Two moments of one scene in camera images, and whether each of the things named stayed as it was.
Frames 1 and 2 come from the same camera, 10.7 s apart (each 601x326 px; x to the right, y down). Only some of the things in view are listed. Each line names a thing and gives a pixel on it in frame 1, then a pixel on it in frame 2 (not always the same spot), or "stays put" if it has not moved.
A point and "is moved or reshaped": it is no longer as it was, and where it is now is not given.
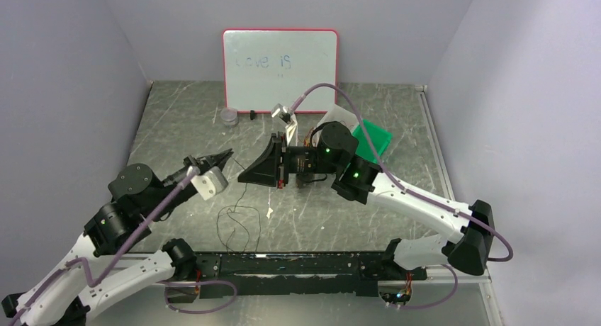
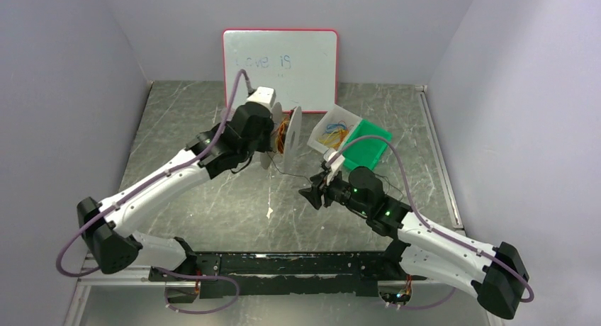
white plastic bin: [339, 114] stays put
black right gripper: [282, 160] to [320, 190]
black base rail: [305, 275] stays put
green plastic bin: [378, 139] stays put
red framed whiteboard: [264, 67] stays put
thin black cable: [235, 205] is moved or reshaped
